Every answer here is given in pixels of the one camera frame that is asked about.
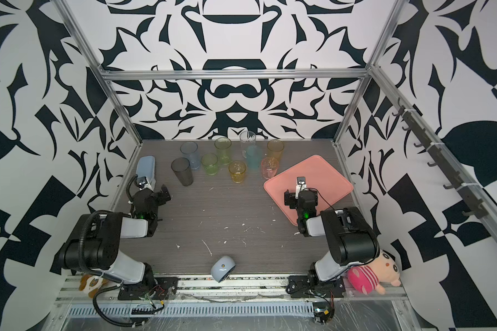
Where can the light blue case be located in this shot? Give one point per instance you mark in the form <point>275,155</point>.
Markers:
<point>146,167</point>

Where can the grey computer mouse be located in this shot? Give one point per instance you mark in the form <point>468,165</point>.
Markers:
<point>222,268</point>

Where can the short pink glass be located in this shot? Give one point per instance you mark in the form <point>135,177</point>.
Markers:
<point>269,167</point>

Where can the tall amber glass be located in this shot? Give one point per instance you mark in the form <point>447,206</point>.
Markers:
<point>275,149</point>

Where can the short green glass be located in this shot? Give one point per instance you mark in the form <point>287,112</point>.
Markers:
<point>210,162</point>

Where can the blue tall tumbler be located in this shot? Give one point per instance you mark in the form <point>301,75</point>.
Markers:
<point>190,150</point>

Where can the brown plush toy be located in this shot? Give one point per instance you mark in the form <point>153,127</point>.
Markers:
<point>91,284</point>

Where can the pink plastic tray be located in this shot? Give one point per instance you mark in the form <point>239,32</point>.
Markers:
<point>319,174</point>

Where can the clear tall glass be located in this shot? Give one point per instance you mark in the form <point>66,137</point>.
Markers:
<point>247,139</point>

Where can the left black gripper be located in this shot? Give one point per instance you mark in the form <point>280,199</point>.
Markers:
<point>157,196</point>

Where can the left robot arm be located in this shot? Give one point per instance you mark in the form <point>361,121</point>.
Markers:
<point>93,247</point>

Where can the dark grey tumbler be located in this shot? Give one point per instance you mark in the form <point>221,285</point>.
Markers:
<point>182,169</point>

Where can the black wall hook rack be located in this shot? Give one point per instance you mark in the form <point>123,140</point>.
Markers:
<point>442,159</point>

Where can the pink plush doll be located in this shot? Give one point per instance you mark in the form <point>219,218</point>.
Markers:
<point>371,277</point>

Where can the short amber glass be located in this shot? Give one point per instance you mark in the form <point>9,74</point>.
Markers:
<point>237,170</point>

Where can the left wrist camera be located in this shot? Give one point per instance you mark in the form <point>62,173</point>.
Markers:
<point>145,183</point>

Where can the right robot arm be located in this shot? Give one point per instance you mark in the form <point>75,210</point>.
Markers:
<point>350,239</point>

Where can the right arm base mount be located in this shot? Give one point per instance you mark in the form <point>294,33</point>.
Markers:
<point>304,286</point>

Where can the teal dimpled tumbler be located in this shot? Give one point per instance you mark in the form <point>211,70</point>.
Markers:
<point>253,156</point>

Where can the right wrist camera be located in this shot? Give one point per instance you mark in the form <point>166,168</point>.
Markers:
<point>300,186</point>

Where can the white cable duct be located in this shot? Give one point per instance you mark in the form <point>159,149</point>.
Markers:
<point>241,309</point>

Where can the tall green glass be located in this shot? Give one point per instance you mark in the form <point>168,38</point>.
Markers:
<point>223,149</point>

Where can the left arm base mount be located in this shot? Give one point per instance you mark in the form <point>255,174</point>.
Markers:
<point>159,289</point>

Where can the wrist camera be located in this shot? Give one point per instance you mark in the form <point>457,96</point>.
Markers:
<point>300,186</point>
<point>145,183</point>

